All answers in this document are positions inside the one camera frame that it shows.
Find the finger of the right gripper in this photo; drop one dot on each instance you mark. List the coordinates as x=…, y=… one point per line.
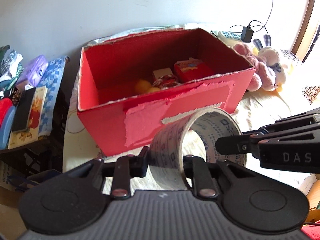
x=295, y=121
x=237, y=146

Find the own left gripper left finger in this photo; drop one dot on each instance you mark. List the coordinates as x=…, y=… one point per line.
x=97, y=180

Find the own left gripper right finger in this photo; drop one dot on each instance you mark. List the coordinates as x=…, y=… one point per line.
x=213, y=180

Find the printed packing tape roll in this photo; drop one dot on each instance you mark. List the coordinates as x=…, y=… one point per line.
x=194, y=134

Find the yellow gourd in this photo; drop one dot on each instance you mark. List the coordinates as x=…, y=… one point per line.
x=144, y=87

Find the red envelope pack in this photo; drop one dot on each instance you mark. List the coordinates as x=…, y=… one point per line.
x=192, y=69

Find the brown pine cone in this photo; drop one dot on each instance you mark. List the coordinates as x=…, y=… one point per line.
x=16, y=97

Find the pink plush toy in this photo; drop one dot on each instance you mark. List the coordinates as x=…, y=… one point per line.
x=255, y=67

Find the white plush bunny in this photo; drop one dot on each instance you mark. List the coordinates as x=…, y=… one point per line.
x=272, y=67

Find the red cardboard box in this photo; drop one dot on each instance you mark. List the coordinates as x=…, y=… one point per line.
x=131, y=86

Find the black power adapter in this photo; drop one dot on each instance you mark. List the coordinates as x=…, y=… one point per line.
x=247, y=34

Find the white power strip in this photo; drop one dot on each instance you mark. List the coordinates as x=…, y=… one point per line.
x=227, y=35

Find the Winnie the Pooh book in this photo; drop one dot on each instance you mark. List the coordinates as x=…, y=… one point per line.
x=31, y=134

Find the black phone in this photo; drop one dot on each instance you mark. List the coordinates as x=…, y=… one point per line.
x=21, y=118

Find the blue checkered cloth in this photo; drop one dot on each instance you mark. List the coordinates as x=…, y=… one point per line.
x=51, y=80

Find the blue glasses case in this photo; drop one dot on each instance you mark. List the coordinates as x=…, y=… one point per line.
x=6, y=127

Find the purple pencil case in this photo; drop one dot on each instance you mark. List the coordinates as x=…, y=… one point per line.
x=32, y=74

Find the red fuzzy case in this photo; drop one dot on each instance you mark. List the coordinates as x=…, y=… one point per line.
x=5, y=104

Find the light green bed sheet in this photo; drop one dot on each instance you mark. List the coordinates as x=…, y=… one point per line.
x=143, y=30

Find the folded green striped clothes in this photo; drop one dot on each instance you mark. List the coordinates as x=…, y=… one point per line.
x=11, y=69

